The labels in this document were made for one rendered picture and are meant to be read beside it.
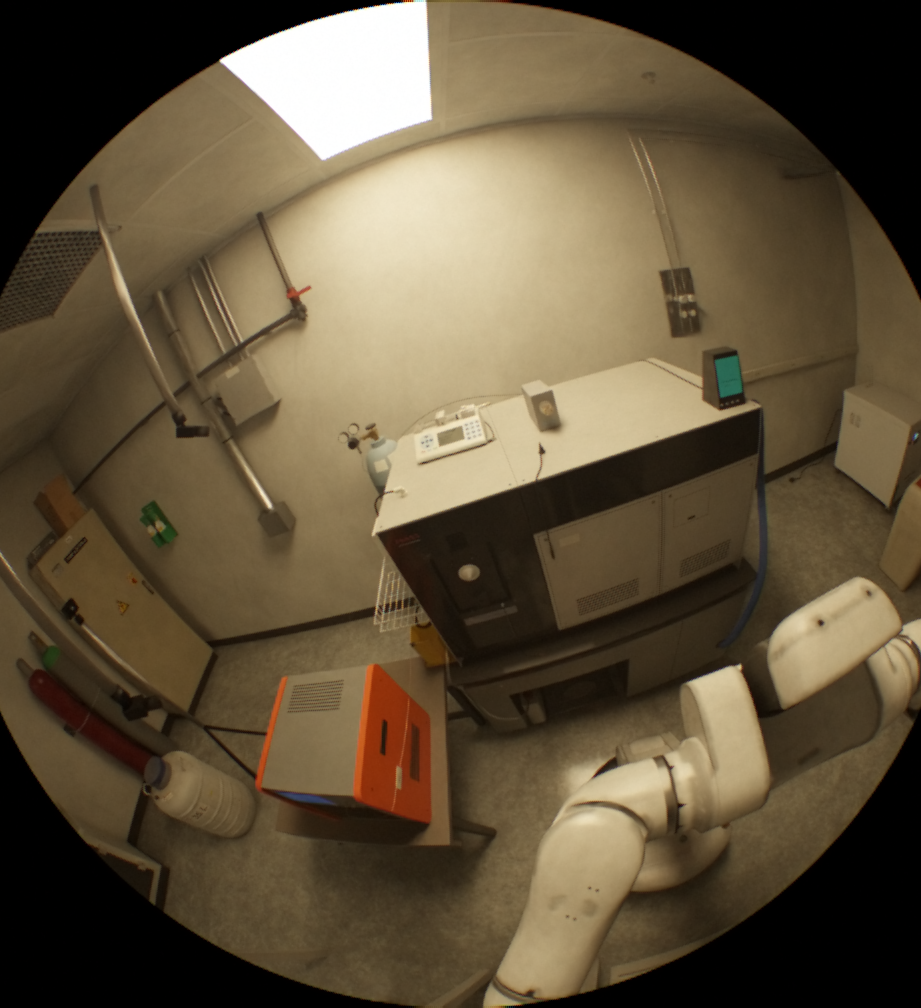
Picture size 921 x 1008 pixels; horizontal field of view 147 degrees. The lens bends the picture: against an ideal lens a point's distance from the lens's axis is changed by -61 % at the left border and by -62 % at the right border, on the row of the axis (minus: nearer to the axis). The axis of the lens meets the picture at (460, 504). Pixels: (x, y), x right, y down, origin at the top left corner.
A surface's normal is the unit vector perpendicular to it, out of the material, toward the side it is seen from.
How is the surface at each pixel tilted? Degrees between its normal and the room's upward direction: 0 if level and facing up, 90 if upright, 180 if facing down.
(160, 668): 90
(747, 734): 12
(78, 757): 90
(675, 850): 0
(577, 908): 22
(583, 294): 90
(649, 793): 3
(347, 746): 0
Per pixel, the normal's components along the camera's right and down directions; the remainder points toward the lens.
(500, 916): -0.33, -0.79
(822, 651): -0.44, -0.64
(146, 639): 0.94, -0.31
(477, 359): 0.05, 0.53
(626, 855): -0.15, -0.77
